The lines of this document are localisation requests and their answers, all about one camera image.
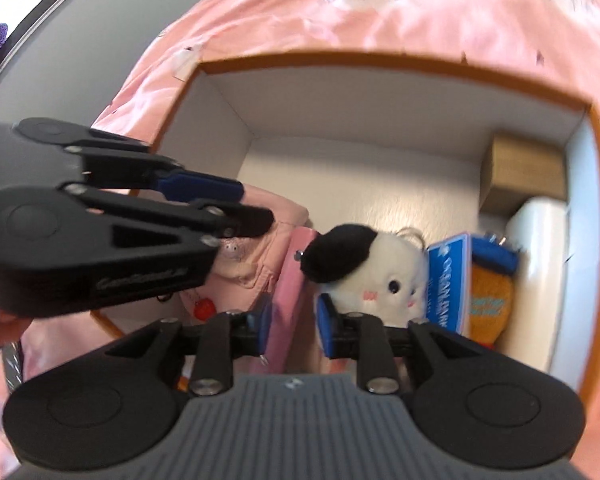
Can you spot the pink cloud printed blanket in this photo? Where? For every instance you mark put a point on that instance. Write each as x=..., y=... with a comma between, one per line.
x=380, y=5

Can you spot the white fluffy plush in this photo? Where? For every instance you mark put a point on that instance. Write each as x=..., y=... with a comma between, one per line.
x=380, y=270

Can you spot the blue printed card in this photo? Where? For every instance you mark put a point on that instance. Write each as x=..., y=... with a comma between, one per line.
x=447, y=280

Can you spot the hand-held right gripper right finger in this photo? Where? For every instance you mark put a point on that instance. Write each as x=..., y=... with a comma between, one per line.
x=330, y=332

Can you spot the orange cardboard box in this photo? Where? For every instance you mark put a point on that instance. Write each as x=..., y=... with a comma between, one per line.
x=355, y=110

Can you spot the white tube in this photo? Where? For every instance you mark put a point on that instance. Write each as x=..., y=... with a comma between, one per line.
x=535, y=270

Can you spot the red heart charm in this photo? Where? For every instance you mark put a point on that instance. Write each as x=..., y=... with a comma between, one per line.
x=205, y=308

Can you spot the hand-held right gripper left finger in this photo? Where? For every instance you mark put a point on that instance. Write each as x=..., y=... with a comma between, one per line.
x=261, y=327

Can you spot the small brown cardboard box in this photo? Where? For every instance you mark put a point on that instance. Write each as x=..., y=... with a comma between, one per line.
x=522, y=175

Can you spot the pink cloth pouch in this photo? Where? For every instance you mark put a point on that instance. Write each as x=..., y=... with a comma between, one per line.
x=260, y=255

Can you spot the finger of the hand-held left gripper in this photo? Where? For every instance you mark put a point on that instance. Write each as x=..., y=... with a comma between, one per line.
x=205, y=187
x=240, y=221

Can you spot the pink wallet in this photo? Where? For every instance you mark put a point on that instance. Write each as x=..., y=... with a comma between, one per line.
x=292, y=290

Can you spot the person's left hand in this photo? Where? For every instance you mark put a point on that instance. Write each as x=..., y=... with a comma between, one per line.
x=5, y=332

